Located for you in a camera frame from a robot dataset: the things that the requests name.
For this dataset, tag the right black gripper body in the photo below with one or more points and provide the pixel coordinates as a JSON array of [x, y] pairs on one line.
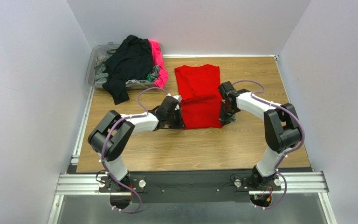
[[224, 115]]

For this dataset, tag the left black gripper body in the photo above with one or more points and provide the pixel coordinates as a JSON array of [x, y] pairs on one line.
[[176, 119]]

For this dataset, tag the red t-shirt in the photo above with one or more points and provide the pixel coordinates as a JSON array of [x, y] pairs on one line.
[[201, 100]]

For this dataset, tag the black t-shirt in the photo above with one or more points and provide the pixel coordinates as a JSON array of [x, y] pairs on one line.
[[131, 61]]

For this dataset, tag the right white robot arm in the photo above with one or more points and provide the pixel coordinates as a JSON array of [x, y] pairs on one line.
[[281, 128]]

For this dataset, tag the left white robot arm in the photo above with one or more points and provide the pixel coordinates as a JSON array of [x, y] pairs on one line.
[[110, 136]]

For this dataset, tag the green garment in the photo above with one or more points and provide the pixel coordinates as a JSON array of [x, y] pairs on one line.
[[149, 77]]

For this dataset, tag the clear plastic bin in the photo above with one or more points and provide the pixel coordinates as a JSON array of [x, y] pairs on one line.
[[98, 50]]

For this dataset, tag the pink t-shirt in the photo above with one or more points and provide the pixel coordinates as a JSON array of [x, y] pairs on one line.
[[157, 59]]

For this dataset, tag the grey t-shirt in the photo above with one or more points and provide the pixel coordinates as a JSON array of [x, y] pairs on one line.
[[101, 77]]

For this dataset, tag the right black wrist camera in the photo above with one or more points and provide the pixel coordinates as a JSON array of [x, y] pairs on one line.
[[225, 89]]

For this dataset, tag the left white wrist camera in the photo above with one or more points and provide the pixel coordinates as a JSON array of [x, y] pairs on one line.
[[178, 98]]

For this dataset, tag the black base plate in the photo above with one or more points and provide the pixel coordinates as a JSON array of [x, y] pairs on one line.
[[230, 185]]

